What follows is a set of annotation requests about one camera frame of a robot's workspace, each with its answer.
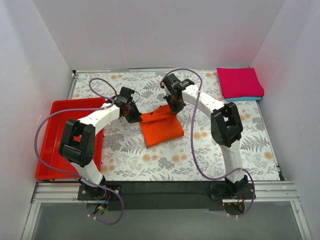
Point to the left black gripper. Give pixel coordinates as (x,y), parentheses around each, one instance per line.
(133,113)

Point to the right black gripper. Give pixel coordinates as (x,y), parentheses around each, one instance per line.
(175,104)

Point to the orange t shirt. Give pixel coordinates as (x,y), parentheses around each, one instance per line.
(160,125)

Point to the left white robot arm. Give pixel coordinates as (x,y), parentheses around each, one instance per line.
(78,140)

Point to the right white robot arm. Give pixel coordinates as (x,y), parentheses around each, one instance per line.
(225,124)

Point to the folded magenta t shirt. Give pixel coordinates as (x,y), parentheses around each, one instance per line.
(239,83)

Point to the folded teal t shirt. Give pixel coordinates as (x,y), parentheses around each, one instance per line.
(246,98)

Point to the red plastic bin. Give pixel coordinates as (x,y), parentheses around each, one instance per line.
(53,133)

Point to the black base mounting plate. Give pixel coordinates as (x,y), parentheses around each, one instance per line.
(167,195)

